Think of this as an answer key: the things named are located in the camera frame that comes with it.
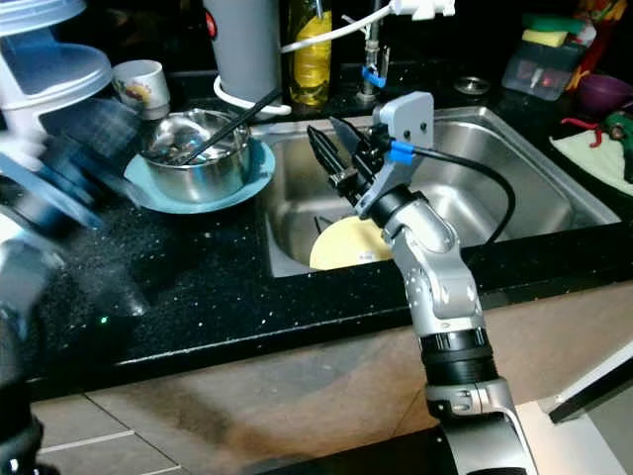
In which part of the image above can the orange red bottle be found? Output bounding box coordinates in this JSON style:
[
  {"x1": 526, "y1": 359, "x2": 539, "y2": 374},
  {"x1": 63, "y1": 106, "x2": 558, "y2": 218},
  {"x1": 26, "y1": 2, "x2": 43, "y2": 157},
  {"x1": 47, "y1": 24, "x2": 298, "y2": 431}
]
[{"x1": 574, "y1": 0, "x2": 629, "y2": 75}]

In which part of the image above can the pale yellow plate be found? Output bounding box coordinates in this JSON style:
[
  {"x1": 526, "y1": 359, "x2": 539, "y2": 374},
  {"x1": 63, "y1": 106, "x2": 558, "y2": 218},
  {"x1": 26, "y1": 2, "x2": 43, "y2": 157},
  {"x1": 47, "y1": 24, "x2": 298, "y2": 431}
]
[{"x1": 309, "y1": 216, "x2": 397, "y2": 272}]

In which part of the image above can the grey cylinder appliance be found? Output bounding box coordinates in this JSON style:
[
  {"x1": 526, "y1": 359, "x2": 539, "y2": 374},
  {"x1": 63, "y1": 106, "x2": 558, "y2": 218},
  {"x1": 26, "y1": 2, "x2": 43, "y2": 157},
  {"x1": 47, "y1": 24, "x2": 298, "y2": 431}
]
[{"x1": 203, "y1": 0, "x2": 293, "y2": 118}]

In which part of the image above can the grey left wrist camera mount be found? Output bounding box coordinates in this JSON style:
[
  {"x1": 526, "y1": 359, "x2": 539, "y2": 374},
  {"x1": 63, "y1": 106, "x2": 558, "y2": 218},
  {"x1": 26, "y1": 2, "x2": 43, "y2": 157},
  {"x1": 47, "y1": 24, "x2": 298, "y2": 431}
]
[{"x1": 0, "y1": 59, "x2": 75, "y2": 189}]

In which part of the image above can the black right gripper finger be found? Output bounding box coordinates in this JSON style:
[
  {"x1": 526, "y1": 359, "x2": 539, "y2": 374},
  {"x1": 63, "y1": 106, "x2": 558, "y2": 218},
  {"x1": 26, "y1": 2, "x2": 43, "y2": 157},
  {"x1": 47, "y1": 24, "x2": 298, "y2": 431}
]
[
  {"x1": 326, "y1": 116, "x2": 379, "y2": 159},
  {"x1": 305, "y1": 126, "x2": 362, "y2": 199}
]

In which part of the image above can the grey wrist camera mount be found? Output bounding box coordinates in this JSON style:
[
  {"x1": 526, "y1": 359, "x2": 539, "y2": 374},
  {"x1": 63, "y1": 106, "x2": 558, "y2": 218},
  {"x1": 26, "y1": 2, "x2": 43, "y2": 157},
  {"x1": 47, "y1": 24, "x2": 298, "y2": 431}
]
[
  {"x1": 0, "y1": 59, "x2": 75, "y2": 189},
  {"x1": 356, "y1": 91, "x2": 436, "y2": 221}
]

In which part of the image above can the steel sink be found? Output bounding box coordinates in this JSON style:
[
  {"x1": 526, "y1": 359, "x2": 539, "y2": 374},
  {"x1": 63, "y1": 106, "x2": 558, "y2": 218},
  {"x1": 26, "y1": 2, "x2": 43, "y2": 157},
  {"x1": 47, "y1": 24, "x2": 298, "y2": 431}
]
[{"x1": 257, "y1": 104, "x2": 622, "y2": 278}]

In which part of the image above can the steel faucet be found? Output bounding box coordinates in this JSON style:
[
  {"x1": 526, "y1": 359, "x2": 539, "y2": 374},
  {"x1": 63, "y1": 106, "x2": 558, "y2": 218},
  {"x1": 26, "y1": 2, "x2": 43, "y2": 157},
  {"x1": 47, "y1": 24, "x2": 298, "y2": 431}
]
[{"x1": 359, "y1": 25, "x2": 392, "y2": 100}]

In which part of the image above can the red kitchen tool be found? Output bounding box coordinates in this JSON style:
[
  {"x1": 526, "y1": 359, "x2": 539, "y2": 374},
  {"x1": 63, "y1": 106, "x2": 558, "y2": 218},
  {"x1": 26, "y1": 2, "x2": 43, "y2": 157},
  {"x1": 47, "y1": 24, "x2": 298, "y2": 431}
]
[{"x1": 562, "y1": 116, "x2": 612, "y2": 135}]

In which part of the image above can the grey cabinet door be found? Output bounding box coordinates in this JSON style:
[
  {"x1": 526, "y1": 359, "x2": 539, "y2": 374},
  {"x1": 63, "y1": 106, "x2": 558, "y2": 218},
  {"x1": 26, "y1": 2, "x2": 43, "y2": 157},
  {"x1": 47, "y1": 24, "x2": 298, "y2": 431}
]
[{"x1": 59, "y1": 282, "x2": 633, "y2": 466}]

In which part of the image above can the green yellow sponge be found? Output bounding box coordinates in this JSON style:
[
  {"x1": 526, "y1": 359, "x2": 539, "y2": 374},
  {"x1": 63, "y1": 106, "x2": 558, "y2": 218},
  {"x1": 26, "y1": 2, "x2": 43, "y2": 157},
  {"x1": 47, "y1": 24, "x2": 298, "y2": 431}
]
[{"x1": 522, "y1": 14, "x2": 597, "y2": 48}]

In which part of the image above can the yellow liquid bottle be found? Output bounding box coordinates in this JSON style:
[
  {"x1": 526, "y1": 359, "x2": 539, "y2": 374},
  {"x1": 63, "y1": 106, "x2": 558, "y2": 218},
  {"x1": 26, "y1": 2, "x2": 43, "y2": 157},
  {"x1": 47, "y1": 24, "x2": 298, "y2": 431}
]
[{"x1": 287, "y1": 0, "x2": 332, "y2": 108}]

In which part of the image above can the purple bowl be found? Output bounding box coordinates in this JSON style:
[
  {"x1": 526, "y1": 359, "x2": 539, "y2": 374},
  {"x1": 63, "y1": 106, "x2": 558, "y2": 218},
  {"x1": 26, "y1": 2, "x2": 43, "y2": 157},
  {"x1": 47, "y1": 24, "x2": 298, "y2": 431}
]
[{"x1": 578, "y1": 73, "x2": 633, "y2": 116}]

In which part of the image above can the green kitchen tool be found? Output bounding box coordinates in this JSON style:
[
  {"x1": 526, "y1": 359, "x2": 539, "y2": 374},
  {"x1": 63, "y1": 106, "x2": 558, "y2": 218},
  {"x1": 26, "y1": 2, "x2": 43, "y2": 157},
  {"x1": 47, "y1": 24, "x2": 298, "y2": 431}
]
[{"x1": 605, "y1": 111, "x2": 633, "y2": 149}]

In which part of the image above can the white faucet hose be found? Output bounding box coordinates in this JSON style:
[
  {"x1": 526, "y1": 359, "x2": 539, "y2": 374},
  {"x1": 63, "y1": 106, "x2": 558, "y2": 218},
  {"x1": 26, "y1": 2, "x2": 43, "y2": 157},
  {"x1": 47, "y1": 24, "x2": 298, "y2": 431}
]
[{"x1": 279, "y1": 0, "x2": 458, "y2": 55}]

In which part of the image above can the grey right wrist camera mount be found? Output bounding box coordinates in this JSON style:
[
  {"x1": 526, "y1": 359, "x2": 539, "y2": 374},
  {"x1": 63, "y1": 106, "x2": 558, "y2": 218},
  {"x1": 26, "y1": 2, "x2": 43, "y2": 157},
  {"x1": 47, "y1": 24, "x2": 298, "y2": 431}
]
[{"x1": 356, "y1": 91, "x2": 436, "y2": 221}]

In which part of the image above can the black floor mat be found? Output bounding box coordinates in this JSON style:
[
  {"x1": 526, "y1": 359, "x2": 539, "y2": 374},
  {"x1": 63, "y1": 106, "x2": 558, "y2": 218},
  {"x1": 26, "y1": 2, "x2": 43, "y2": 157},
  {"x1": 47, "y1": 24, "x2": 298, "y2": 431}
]
[{"x1": 257, "y1": 426, "x2": 446, "y2": 475}]

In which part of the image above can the teal plate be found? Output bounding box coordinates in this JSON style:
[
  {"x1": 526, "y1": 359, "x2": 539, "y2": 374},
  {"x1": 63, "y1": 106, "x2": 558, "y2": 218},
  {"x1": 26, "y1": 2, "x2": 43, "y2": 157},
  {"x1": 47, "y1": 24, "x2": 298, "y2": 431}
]
[{"x1": 124, "y1": 139, "x2": 276, "y2": 215}]

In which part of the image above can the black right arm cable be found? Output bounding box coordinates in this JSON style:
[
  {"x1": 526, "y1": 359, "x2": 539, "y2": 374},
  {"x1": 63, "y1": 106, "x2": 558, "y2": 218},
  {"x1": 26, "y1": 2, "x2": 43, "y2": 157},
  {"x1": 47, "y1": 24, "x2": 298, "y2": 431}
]
[{"x1": 396, "y1": 141, "x2": 517, "y2": 246}]

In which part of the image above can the pale green cloth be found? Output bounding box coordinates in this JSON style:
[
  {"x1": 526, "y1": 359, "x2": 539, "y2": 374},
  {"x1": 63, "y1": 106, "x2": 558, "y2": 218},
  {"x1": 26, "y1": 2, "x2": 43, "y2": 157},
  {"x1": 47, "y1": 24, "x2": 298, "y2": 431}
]
[{"x1": 551, "y1": 129, "x2": 633, "y2": 194}]

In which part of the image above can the white tiered rack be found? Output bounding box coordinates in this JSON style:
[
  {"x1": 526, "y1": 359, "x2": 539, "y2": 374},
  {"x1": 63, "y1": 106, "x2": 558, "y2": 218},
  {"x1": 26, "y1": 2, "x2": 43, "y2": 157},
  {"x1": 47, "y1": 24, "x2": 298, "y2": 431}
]
[{"x1": 0, "y1": 0, "x2": 115, "y2": 115}]

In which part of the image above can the clear plastic container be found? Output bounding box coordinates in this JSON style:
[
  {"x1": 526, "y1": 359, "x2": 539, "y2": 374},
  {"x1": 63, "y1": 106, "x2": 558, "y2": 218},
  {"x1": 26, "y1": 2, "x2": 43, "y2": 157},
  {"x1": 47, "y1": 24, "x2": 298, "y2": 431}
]
[{"x1": 501, "y1": 40, "x2": 587, "y2": 102}]

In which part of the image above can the white cartoon mug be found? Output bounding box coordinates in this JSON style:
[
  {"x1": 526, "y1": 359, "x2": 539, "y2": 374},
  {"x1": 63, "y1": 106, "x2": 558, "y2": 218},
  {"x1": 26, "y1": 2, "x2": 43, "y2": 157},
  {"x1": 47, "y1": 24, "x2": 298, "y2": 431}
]
[{"x1": 112, "y1": 59, "x2": 167, "y2": 112}]

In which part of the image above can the steel drain stopper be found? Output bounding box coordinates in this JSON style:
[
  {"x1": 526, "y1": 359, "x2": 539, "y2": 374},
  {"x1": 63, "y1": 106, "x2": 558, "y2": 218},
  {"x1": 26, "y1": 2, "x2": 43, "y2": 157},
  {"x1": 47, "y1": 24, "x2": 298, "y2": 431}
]
[{"x1": 452, "y1": 76, "x2": 491, "y2": 95}]

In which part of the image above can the black chopstick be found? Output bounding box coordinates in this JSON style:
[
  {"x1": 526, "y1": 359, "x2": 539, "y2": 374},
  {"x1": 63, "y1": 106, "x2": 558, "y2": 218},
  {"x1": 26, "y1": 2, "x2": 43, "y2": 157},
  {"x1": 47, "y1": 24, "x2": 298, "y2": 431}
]
[
  {"x1": 178, "y1": 92, "x2": 280, "y2": 164},
  {"x1": 196, "y1": 87, "x2": 283, "y2": 154}
]

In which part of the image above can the small steel pot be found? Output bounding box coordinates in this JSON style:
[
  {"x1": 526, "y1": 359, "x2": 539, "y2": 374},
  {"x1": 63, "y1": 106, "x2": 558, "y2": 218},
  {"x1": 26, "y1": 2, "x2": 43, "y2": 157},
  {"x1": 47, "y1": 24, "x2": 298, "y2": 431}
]
[{"x1": 138, "y1": 109, "x2": 251, "y2": 204}]

